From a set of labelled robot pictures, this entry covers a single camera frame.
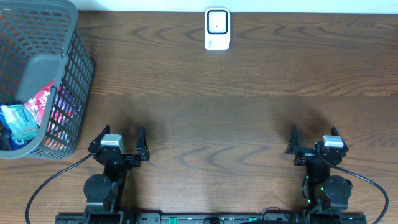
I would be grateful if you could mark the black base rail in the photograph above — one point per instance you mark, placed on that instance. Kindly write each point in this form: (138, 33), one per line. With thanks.
(156, 218)

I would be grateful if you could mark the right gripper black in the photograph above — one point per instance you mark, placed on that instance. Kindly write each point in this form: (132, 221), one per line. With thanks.
(294, 148)

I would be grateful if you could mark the blue Oreo cookie packet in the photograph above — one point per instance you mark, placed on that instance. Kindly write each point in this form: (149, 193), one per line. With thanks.
(16, 144)

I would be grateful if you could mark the red purple snack packet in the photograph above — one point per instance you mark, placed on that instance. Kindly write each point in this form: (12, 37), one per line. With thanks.
(39, 102)

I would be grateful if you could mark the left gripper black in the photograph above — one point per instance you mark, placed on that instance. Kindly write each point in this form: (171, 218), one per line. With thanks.
(123, 157)

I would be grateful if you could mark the teal wet wipes packet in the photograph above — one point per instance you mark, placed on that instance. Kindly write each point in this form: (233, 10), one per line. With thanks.
(18, 122)

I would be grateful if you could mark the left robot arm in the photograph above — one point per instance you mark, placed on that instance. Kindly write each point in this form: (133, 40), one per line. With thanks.
(103, 192)

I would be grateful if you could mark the grey plastic mesh basket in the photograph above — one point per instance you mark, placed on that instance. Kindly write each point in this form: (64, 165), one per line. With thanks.
(40, 44)

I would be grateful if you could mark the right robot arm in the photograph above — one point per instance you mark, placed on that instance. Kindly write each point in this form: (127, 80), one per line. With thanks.
(327, 195)

